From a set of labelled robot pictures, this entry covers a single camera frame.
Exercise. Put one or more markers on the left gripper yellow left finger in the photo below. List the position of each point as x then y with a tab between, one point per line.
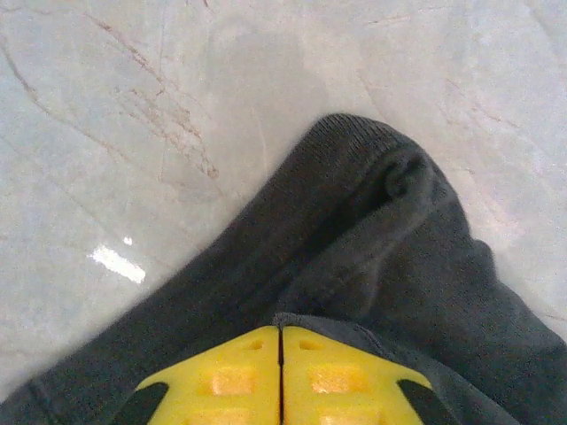
230	385

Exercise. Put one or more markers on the dark grey t-shirt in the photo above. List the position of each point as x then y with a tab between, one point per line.
354	221

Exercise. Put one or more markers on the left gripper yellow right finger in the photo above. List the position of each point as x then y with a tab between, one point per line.
336	385

